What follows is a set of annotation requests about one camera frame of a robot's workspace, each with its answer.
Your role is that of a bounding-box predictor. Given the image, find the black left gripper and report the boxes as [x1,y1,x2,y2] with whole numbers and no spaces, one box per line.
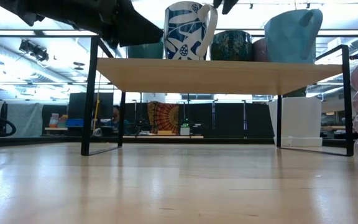
[73,0,165,49]

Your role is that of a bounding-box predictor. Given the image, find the teal mug white interior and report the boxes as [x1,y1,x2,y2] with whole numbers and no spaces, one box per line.
[127,39,165,60]

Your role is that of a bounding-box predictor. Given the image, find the dark green glazed mug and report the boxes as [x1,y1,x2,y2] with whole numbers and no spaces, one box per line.
[209,29,254,62]

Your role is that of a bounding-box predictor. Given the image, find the white blue leaf-pattern mug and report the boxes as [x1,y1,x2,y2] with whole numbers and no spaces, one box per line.
[163,1,219,61]

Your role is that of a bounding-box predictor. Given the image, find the lavender ribbed mug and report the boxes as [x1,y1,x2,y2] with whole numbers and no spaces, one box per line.
[252,37,269,62]

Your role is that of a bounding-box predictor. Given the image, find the light blue faceted mug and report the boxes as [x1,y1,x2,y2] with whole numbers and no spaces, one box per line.
[264,8,324,65]

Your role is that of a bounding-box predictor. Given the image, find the wooden shelf riser black legs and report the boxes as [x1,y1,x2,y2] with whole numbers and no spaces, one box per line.
[80,35,356,157]

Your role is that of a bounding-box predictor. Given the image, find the person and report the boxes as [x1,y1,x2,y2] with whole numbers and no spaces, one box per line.
[112,105,121,131]

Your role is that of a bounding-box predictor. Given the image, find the orange mandala tapestry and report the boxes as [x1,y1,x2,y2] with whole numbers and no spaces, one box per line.
[147,101,180,135]

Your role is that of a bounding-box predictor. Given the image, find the black ceiling spotlight fixture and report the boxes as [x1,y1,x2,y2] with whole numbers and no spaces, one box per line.
[18,39,50,62]

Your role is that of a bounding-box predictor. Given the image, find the green cactus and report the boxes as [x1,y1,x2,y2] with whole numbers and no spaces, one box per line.
[283,86,307,98]

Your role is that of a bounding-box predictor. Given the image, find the blue plastic bin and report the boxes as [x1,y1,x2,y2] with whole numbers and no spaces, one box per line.
[66,118,85,128]

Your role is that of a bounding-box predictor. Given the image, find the white hexagonal plant pot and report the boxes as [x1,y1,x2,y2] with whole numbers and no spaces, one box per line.
[268,96,323,147]

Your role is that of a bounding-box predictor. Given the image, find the grey cloth panel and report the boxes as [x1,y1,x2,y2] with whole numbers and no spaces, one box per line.
[6,102,45,138]

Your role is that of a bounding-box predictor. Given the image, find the wooden table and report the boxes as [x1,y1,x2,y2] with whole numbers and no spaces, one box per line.
[321,124,354,131]

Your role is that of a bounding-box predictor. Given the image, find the black aluminium rig frame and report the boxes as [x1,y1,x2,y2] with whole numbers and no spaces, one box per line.
[0,135,358,149]

